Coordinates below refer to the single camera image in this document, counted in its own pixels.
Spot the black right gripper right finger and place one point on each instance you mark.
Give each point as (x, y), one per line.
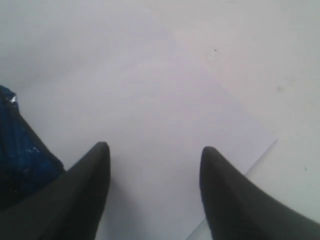
(236, 209)

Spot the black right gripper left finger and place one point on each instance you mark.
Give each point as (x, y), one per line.
(70, 208)

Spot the white paper sheet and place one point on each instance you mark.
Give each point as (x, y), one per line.
(83, 77)

